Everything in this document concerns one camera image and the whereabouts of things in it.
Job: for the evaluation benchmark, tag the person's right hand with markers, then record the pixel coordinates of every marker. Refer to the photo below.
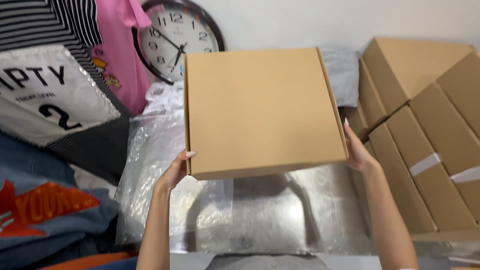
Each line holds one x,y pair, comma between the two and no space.
357,150

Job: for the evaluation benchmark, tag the person's left hand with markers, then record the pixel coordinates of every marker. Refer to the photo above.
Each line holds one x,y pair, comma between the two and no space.
173,174

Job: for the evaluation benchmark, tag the brown cardboard mailer box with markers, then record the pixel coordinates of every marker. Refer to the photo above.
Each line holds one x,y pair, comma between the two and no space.
258,112

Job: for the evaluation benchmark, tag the stack of brown cardboard boxes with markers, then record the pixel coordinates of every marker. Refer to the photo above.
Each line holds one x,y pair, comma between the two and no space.
420,135

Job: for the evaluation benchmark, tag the grey plastic mailer bag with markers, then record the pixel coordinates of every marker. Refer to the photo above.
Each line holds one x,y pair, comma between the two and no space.
342,77

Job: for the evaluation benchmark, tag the white plastic bag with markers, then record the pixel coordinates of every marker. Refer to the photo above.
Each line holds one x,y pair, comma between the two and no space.
163,97

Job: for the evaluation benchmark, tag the orange garment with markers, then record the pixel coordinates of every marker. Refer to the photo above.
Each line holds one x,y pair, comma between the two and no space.
90,261

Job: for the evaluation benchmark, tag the person's grey shirt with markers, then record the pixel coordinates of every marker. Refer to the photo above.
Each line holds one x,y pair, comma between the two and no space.
262,261

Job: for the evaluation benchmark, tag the blue sweatshirt with orange print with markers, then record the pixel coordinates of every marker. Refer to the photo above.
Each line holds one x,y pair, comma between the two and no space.
45,210

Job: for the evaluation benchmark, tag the pink shirt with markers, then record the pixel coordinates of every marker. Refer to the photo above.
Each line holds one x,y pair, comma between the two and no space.
120,48

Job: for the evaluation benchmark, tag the black white striped shirt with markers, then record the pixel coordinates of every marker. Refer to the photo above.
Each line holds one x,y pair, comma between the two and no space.
56,82

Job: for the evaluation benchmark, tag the round wall clock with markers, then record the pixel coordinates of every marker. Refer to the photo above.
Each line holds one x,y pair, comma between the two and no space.
176,37

